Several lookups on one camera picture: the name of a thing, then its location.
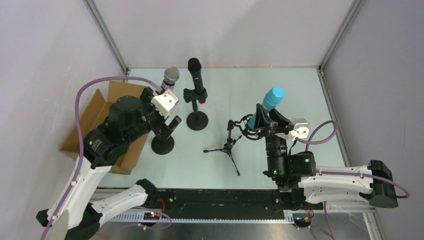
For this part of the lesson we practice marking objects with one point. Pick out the black round-base mic stand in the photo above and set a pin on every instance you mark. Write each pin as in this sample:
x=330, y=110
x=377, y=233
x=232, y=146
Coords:
x=162, y=143

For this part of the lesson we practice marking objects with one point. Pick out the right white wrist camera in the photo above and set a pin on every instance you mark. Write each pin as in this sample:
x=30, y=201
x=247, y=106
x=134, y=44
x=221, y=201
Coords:
x=297, y=128

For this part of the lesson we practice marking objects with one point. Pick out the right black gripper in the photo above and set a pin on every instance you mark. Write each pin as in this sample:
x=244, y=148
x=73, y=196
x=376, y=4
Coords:
x=271, y=130

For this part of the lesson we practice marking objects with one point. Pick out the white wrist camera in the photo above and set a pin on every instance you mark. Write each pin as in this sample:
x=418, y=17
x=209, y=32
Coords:
x=165, y=102
x=297, y=128

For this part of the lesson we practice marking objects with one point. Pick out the black tripod shock-mount stand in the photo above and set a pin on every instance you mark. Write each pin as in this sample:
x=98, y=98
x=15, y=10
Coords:
x=246, y=132

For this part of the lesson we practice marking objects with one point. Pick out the purple glitter microphone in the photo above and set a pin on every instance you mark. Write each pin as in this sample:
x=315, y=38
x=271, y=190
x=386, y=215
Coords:
x=170, y=76

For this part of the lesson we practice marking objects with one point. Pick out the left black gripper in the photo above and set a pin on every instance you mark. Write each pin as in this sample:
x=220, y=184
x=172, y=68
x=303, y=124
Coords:
x=158, y=120

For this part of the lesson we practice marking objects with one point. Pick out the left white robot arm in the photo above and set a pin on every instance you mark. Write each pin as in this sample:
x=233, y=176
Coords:
x=75, y=216

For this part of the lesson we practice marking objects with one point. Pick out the teal blue microphone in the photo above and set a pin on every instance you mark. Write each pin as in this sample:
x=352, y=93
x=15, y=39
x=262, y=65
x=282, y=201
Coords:
x=272, y=99

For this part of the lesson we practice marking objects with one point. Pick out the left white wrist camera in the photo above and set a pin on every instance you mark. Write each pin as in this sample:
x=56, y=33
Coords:
x=165, y=102

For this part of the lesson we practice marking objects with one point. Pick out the black orange-ring microphone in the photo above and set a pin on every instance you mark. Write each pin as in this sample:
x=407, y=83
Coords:
x=195, y=68

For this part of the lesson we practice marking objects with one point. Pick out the brown cardboard box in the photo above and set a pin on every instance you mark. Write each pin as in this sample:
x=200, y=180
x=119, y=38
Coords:
x=95, y=113

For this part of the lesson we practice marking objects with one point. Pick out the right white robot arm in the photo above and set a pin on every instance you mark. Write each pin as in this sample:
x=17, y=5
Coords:
x=299, y=174

